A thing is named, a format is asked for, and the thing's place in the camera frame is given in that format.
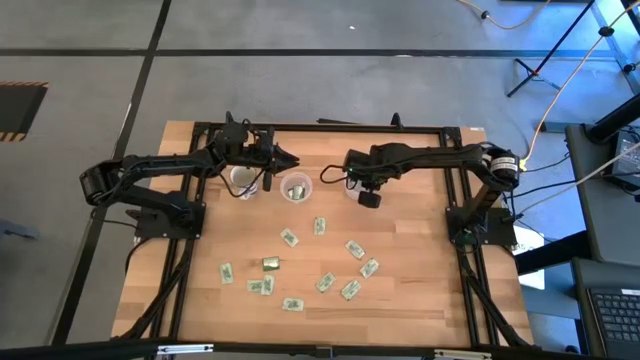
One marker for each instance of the black device box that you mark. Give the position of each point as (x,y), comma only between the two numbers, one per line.
(631,160)

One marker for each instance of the black aluminium table frame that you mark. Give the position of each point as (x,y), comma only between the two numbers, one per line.
(325,127)

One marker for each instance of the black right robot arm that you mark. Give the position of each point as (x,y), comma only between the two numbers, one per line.
(440,152)

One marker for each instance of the blue and white mug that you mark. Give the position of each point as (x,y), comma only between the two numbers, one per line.
(242,177)

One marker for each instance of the blue-grey floor object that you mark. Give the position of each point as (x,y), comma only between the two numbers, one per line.
(15,230)

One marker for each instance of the black round clamp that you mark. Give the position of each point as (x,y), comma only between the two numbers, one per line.
(484,15)
(629,67)
(606,31)

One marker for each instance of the white paper sheet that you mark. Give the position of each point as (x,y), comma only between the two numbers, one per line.
(531,242)

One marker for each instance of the short clear plastic cup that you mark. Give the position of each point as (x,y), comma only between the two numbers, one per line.
(287,195)

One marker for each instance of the tall clear plastic cup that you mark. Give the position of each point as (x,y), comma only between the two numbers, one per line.
(351,191)

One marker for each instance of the silver bracket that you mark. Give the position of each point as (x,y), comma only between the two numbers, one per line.
(185,348)
(462,355)

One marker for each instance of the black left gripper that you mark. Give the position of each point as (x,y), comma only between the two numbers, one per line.
(260,150)

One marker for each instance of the black base bar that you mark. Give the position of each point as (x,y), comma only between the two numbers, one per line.
(550,255)

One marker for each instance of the black crossbar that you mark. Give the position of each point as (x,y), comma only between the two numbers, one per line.
(75,350)

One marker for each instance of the black hazard-striped floor hatch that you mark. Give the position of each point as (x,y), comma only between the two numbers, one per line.
(20,107)

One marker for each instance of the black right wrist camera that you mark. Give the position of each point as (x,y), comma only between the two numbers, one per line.
(370,200)

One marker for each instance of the grey desk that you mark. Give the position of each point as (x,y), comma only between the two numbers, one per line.
(605,225)

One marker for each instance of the black keyboard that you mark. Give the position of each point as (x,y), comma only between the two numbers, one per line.
(617,320)

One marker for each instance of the grey metal beam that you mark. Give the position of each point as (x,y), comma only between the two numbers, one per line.
(620,55)

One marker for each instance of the black flat rod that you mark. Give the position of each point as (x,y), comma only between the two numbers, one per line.
(337,121)

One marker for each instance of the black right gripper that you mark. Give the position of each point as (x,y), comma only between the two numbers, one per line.
(372,165)

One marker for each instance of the black tripod stand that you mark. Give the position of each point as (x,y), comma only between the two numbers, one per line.
(550,50)

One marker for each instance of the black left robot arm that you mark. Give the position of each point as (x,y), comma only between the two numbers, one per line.
(160,162)

